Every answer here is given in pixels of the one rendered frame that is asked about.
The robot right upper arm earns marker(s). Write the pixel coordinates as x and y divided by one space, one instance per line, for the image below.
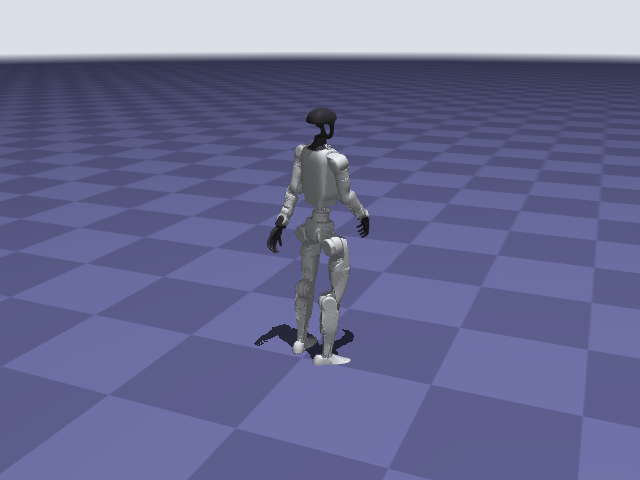
339 165

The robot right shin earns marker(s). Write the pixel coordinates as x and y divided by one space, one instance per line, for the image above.
329 318

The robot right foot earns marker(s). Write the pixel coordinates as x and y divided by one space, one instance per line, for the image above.
335 359

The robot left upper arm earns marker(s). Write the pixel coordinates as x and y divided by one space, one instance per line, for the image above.
296 179

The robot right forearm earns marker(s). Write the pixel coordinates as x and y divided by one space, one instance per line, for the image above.
355 207

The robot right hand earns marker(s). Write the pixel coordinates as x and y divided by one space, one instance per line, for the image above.
365 223

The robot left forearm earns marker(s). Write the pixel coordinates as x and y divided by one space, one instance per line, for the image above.
288 206

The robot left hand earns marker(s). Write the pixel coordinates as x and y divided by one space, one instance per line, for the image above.
276 234

